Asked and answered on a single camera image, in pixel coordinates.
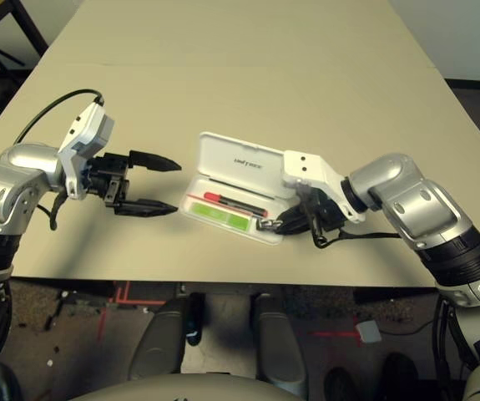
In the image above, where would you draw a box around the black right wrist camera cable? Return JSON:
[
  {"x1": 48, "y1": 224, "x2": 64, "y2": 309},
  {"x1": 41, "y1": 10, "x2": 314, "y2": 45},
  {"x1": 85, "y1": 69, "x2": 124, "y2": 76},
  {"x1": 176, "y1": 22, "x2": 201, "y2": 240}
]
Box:
[{"x1": 310, "y1": 195, "x2": 403, "y2": 250}]

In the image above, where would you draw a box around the green highlighter pen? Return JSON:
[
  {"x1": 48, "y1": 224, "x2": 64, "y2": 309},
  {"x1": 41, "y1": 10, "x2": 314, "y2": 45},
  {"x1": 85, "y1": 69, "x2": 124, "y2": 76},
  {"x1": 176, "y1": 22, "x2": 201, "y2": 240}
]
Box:
[{"x1": 188, "y1": 202, "x2": 252, "y2": 232}]

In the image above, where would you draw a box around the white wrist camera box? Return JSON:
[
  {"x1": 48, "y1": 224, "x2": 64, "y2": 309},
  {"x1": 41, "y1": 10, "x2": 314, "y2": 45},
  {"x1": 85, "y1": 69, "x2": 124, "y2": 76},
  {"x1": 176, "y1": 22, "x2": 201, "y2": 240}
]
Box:
[
  {"x1": 280, "y1": 149, "x2": 366, "y2": 222},
  {"x1": 57, "y1": 102, "x2": 117, "y2": 200}
]

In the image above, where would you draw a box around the grey robot left leg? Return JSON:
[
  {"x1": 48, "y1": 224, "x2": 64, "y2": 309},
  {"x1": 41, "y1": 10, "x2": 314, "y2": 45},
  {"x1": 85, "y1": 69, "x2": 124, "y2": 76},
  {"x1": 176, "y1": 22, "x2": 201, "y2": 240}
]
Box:
[{"x1": 129, "y1": 292, "x2": 205, "y2": 382}]

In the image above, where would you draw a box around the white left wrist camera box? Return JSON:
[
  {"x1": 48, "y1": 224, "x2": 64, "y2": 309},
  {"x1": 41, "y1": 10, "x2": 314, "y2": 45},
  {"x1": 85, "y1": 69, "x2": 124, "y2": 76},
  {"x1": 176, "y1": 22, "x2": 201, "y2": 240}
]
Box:
[{"x1": 57, "y1": 102, "x2": 117, "y2": 200}]

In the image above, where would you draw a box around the red black marker pen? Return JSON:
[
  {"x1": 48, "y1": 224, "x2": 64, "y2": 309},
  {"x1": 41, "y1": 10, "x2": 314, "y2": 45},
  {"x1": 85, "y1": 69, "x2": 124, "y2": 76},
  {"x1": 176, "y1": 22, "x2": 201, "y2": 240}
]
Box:
[{"x1": 203, "y1": 190, "x2": 269, "y2": 217}]

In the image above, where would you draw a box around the black shoe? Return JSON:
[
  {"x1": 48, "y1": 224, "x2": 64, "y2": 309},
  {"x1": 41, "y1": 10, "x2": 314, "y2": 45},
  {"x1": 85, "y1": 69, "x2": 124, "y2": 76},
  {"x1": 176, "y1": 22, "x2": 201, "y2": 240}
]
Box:
[
  {"x1": 383, "y1": 353, "x2": 420, "y2": 396},
  {"x1": 325, "y1": 367, "x2": 360, "y2": 401}
]

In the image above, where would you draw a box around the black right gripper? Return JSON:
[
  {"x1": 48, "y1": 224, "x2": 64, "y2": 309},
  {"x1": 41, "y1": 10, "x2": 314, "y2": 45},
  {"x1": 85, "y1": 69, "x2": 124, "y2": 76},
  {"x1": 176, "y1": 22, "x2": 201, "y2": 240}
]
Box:
[{"x1": 275, "y1": 190, "x2": 346, "y2": 237}]

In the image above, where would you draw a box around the beige robot torso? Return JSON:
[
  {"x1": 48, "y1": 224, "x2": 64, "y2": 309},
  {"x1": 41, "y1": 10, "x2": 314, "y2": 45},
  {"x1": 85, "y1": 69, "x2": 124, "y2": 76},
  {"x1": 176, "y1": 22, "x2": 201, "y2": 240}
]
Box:
[{"x1": 70, "y1": 371, "x2": 303, "y2": 401}]

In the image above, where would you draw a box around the grey robot leg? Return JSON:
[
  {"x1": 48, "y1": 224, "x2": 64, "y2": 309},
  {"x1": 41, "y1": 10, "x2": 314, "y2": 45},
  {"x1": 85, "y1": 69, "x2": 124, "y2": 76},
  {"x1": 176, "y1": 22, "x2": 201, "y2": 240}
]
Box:
[
  {"x1": 129, "y1": 292, "x2": 205, "y2": 382},
  {"x1": 250, "y1": 293, "x2": 307, "y2": 398}
]

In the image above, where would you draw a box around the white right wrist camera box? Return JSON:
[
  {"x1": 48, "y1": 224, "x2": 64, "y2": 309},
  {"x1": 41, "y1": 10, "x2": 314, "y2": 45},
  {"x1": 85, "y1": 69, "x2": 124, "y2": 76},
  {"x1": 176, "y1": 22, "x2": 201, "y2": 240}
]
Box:
[{"x1": 280, "y1": 149, "x2": 366, "y2": 222}]

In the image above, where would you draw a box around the grey floor pedal box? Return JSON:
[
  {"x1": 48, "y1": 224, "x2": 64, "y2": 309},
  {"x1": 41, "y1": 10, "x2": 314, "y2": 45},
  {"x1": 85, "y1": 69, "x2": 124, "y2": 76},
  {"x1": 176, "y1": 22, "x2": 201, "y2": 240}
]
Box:
[{"x1": 356, "y1": 321, "x2": 381, "y2": 343}]

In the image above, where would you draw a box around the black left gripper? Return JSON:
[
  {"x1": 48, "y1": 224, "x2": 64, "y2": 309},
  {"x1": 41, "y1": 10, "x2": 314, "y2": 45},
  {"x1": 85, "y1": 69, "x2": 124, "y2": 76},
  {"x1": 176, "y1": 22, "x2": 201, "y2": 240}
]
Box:
[{"x1": 83, "y1": 149, "x2": 183, "y2": 219}]

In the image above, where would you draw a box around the grey robot right leg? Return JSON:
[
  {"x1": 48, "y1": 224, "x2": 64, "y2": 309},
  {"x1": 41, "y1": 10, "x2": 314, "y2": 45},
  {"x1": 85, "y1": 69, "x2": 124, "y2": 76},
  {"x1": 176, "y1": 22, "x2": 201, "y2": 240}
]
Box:
[{"x1": 250, "y1": 293, "x2": 307, "y2": 398}]

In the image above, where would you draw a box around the white plastic pencil case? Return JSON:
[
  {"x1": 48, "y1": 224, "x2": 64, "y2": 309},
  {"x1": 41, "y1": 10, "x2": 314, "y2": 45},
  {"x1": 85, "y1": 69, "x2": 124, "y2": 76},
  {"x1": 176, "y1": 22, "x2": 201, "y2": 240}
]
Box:
[{"x1": 179, "y1": 131, "x2": 291, "y2": 246}]

